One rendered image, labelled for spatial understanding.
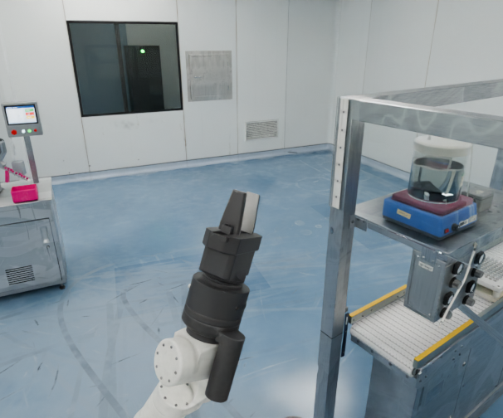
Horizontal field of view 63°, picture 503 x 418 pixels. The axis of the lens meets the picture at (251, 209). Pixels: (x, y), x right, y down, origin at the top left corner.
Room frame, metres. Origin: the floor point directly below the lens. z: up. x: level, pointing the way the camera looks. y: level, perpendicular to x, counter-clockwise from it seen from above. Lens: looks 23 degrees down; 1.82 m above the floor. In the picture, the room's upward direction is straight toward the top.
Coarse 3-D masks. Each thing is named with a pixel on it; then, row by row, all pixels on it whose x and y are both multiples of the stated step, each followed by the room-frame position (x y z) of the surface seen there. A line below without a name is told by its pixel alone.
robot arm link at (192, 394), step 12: (192, 384) 0.50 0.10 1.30; (204, 384) 0.49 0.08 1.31; (156, 396) 0.47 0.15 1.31; (168, 396) 0.47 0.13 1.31; (180, 396) 0.48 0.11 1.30; (192, 396) 0.48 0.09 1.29; (204, 396) 0.48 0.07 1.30; (156, 408) 0.46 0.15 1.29; (168, 408) 0.45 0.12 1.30; (180, 408) 0.46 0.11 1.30; (192, 408) 0.47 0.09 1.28
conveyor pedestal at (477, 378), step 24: (456, 360) 1.26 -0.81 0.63; (480, 360) 1.41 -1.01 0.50; (384, 384) 1.20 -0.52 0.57; (408, 384) 1.13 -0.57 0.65; (432, 384) 1.18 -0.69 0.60; (456, 384) 1.30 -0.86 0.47; (480, 384) 1.45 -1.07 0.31; (384, 408) 1.19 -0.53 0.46; (408, 408) 1.11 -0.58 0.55; (432, 408) 1.20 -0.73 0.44; (456, 408) 1.33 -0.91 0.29; (480, 408) 1.48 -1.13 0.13
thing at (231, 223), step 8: (232, 192) 0.54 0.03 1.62; (240, 192) 0.53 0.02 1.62; (232, 200) 0.53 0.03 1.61; (240, 200) 0.53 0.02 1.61; (232, 208) 0.53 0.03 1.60; (240, 208) 0.52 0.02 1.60; (224, 216) 0.53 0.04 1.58; (232, 216) 0.52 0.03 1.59; (240, 216) 0.52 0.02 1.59; (224, 224) 0.52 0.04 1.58; (232, 224) 0.52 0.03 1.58; (240, 224) 0.52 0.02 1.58; (224, 232) 0.51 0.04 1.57; (232, 232) 0.51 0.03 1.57; (240, 232) 0.52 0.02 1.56
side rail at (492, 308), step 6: (498, 300) 1.31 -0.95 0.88; (492, 306) 1.27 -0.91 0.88; (498, 306) 1.29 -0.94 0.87; (486, 312) 1.24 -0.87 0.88; (492, 312) 1.27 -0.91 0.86; (474, 324) 1.19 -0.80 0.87; (462, 330) 1.14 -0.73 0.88; (468, 330) 1.17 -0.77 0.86; (456, 336) 1.12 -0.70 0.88; (450, 342) 1.10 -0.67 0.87; (438, 348) 1.06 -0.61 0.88; (444, 348) 1.08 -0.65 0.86; (432, 354) 1.04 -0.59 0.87; (414, 360) 1.00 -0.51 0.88; (426, 360) 1.02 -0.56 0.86; (414, 366) 1.00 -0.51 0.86; (420, 366) 1.00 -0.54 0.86
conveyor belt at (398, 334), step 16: (400, 304) 1.33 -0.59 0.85; (480, 304) 1.33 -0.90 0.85; (368, 320) 1.24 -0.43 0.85; (384, 320) 1.24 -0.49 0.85; (400, 320) 1.24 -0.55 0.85; (416, 320) 1.24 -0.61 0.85; (448, 320) 1.24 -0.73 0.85; (464, 320) 1.24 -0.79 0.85; (368, 336) 1.16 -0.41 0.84; (384, 336) 1.15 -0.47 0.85; (400, 336) 1.15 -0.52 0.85; (416, 336) 1.15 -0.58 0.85; (432, 336) 1.15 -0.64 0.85; (384, 352) 1.09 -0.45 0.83; (400, 352) 1.07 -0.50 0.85; (416, 352) 1.07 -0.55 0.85; (400, 368) 1.03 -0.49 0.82
